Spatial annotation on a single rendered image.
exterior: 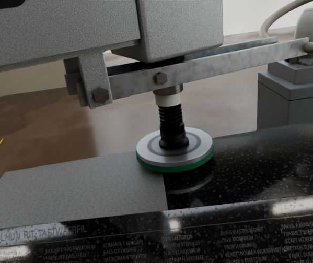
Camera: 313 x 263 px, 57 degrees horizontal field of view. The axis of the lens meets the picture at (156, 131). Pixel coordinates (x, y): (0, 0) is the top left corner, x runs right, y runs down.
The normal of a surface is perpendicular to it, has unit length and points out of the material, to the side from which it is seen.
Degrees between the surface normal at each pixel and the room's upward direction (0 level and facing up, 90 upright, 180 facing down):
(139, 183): 0
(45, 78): 90
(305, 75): 90
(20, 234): 45
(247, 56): 90
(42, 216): 0
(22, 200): 0
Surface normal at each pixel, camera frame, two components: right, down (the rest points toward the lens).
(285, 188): -0.12, -0.90
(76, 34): 0.48, 0.32
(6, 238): -0.08, -0.34
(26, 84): 0.08, 0.41
